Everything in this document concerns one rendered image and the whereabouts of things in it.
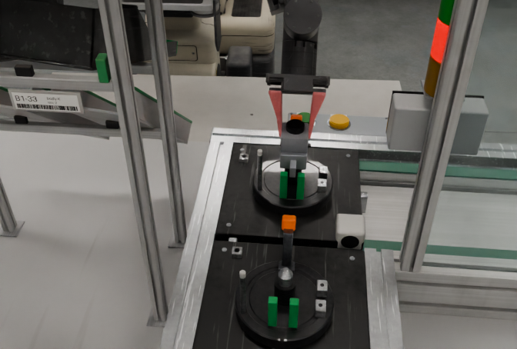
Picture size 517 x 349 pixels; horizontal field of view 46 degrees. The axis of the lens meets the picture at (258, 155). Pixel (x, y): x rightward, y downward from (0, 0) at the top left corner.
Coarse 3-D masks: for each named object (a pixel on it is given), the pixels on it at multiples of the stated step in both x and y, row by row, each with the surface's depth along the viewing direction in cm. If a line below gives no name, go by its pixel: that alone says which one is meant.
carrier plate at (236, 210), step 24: (240, 144) 117; (240, 168) 111; (336, 168) 111; (240, 192) 106; (336, 192) 106; (360, 192) 106; (240, 216) 102; (264, 216) 102; (312, 216) 102; (216, 240) 100; (240, 240) 99; (264, 240) 99; (312, 240) 98
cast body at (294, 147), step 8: (296, 120) 99; (288, 128) 98; (296, 128) 98; (304, 128) 99; (288, 136) 98; (296, 136) 98; (304, 136) 98; (288, 144) 98; (296, 144) 98; (304, 144) 98; (280, 152) 100; (288, 152) 99; (296, 152) 99; (304, 152) 99; (280, 160) 100; (288, 160) 99; (296, 160) 99; (304, 160) 99; (296, 168) 100; (304, 168) 100
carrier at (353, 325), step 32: (224, 256) 95; (256, 256) 95; (320, 256) 95; (352, 256) 95; (224, 288) 90; (256, 288) 87; (288, 288) 83; (320, 288) 86; (352, 288) 90; (224, 320) 86; (256, 320) 83; (288, 320) 83; (320, 320) 83; (352, 320) 86
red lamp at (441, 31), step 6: (438, 18) 73; (438, 24) 72; (444, 24) 71; (438, 30) 73; (444, 30) 72; (438, 36) 73; (444, 36) 72; (432, 42) 75; (438, 42) 73; (444, 42) 72; (432, 48) 75; (438, 48) 73; (432, 54) 75; (438, 54) 74; (438, 60) 74
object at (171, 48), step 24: (0, 0) 75; (24, 0) 74; (48, 0) 84; (0, 24) 75; (24, 24) 75; (48, 24) 74; (72, 24) 73; (96, 24) 73; (144, 24) 86; (0, 48) 76; (24, 48) 75; (48, 48) 75; (72, 48) 74; (96, 48) 74; (144, 48) 87; (168, 48) 96
